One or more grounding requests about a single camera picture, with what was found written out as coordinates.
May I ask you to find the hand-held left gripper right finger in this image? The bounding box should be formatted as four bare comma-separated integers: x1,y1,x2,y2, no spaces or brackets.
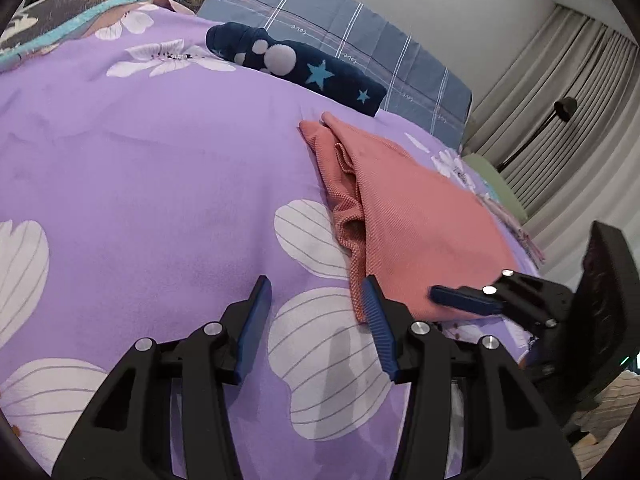
361,275,583,480

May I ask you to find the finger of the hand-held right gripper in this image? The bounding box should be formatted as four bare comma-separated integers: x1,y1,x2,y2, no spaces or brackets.
430,269,574,334

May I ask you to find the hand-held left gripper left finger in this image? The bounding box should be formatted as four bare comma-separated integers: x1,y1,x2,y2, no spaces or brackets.
52,275,273,480

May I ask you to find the pink long-sleeved shirt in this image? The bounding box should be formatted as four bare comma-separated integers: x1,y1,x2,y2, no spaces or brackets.
299,111,521,326

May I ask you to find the cream ribbed cloth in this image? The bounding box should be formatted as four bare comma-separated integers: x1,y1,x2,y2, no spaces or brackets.
574,374,640,443

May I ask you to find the green pillow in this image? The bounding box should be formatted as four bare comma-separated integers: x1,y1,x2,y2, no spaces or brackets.
462,154,529,223

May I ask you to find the purple floral bedsheet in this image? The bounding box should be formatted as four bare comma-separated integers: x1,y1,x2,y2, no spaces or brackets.
0,0,546,480

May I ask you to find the black floor lamp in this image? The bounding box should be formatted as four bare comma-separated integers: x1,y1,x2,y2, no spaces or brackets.
495,97,578,171

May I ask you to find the beige pleated curtain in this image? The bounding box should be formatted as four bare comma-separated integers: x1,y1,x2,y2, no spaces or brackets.
462,5,640,281

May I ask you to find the navy star-print fleece cloth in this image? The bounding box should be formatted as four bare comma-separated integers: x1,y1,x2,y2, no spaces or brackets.
206,21,387,118

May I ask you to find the blue plaid pillow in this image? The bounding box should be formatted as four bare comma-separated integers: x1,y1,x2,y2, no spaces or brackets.
196,0,473,151

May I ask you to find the brown deer-print blanket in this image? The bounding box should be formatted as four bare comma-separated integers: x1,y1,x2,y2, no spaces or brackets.
0,0,241,72

